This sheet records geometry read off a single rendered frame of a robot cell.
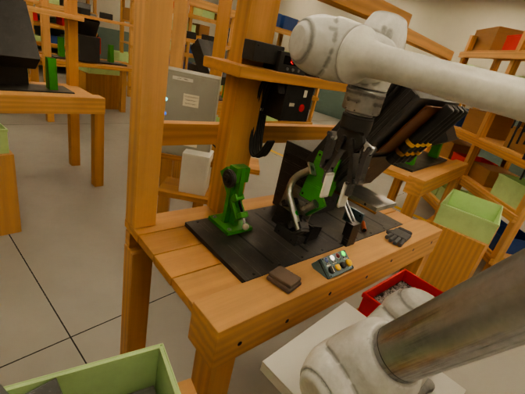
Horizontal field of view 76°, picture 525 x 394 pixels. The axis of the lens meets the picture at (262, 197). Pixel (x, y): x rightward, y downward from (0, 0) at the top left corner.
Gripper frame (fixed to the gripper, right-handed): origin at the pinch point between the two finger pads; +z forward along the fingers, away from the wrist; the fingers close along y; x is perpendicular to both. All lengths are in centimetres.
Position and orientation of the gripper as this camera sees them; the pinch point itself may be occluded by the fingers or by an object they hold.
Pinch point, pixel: (335, 191)
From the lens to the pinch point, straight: 90.0
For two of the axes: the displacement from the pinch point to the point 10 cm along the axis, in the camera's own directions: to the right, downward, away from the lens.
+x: 7.5, -1.2, 6.5
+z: -2.0, 9.0, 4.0
